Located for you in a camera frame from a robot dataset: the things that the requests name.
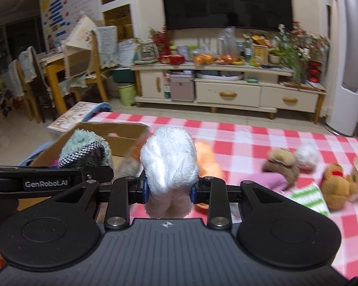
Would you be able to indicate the cream television cabinet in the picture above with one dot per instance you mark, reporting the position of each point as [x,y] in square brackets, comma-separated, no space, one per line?
[150,83]

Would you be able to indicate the pink artificial flowers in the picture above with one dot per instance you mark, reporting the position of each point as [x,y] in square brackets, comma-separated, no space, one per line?
[310,40]

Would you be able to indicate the orange artificial flowers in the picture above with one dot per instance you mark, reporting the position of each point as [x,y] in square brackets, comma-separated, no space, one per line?
[260,40]

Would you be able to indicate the clear plastic storage box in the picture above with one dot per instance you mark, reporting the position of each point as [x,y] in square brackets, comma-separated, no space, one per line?
[74,116]

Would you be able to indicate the round grey white tray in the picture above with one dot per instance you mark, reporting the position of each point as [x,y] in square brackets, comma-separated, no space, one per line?
[219,76]

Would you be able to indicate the red vase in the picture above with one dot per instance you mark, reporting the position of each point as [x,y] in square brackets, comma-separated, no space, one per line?
[314,71]

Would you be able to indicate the potted spider plant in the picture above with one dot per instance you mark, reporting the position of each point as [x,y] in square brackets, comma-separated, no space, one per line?
[289,56]

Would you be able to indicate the stack of books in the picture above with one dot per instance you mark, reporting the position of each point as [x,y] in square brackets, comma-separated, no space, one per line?
[304,85]

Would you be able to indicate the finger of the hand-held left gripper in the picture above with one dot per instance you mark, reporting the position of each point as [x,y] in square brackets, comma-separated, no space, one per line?
[47,174]

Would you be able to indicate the small green box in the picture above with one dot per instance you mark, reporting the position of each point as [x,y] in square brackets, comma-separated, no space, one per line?
[252,80]

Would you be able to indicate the black television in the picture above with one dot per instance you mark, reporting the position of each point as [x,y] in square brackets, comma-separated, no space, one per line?
[226,0]

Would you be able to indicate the teal fuzzy slipper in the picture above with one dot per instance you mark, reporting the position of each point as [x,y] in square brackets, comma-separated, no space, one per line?
[80,140]

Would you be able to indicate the narrow cream cabinet drawer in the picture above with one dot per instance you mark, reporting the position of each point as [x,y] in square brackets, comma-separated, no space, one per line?
[289,99]

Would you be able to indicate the red berry bouquet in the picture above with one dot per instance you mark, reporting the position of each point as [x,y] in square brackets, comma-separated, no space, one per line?
[161,40]

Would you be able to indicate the red white checked tablecloth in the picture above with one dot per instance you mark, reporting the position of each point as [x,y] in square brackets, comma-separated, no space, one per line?
[256,137]

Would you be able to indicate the pink grey storage box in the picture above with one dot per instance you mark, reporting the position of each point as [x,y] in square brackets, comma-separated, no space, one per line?
[182,88]

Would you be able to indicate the bag of oranges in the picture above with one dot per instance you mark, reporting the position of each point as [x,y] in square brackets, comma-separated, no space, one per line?
[203,58]

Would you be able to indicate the yellow wooden table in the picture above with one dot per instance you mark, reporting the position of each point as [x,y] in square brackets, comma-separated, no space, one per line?
[55,65]

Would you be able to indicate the wall poster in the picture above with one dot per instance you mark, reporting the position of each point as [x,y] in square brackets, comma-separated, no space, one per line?
[77,3]

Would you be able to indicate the brown teddy bear red scarf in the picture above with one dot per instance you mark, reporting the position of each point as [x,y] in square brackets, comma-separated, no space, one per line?
[338,186]

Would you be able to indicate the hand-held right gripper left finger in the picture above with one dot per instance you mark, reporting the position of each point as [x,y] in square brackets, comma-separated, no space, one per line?
[144,190]

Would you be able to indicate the white picture board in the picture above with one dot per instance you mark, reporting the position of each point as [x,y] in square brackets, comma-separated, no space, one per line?
[82,32]

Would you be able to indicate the red box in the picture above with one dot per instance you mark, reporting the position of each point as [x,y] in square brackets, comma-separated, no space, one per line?
[171,59]

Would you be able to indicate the wooden chair with lace cover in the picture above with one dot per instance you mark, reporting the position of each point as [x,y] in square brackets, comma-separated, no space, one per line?
[28,65]
[106,44]

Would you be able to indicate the orange towel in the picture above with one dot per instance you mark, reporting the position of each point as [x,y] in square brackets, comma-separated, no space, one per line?
[208,158]

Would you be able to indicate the wide cream cabinet drawer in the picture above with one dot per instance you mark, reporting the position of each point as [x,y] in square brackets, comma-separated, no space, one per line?
[226,93]

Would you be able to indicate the green striped cloth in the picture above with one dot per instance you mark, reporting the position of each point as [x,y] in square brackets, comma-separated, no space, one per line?
[310,198]

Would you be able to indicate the white plush ball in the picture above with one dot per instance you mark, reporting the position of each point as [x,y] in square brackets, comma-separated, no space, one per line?
[306,155]

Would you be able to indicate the blue cloth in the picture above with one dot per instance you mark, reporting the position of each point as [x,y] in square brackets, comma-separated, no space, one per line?
[101,108]

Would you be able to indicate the bananas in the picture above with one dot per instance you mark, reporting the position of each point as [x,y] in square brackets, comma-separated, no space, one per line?
[238,62]

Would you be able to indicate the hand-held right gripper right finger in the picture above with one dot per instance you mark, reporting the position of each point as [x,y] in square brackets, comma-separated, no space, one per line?
[193,193]

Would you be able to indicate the green bottle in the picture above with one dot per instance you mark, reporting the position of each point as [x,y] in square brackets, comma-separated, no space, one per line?
[248,50]

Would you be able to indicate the white paper sheet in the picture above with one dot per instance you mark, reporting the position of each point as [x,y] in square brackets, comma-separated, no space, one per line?
[126,52]

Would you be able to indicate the white tower air conditioner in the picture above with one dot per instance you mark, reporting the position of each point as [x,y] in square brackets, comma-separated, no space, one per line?
[349,50]

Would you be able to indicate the cardboard box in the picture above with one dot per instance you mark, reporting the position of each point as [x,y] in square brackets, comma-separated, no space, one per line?
[122,146]

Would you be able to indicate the glass kettle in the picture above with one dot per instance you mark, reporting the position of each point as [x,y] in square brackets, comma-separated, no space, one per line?
[146,52]

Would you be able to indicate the white pink plush toy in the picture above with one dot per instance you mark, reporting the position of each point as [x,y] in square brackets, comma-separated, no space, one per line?
[167,161]

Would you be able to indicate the brown fuzzy slipper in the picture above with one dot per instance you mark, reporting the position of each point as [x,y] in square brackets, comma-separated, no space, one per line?
[282,162]

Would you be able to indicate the tall clear plastic bag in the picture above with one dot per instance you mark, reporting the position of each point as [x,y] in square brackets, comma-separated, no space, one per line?
[228,44]

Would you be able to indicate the white framed glass cabinet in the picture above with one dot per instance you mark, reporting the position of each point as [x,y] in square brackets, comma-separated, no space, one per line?
[115,6]

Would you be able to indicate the purple towel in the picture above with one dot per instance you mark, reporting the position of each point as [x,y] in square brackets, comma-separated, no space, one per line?
[268,181]

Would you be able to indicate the dark green box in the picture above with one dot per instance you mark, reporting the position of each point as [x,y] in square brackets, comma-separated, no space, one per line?
[123,76]

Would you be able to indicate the green trash bin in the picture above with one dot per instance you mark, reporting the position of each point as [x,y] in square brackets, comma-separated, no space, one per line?
[126,94]

